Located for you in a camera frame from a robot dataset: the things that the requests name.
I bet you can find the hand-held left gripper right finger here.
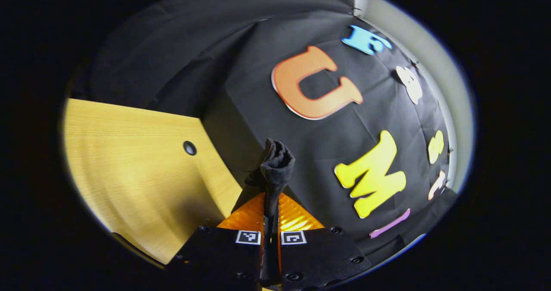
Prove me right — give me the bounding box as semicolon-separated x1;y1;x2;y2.
275;192;373;291

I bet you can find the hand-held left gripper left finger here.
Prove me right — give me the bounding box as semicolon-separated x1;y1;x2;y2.
167;192;266;291

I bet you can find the black backdrop cloth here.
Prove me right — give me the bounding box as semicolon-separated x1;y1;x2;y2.
88;0;459;257

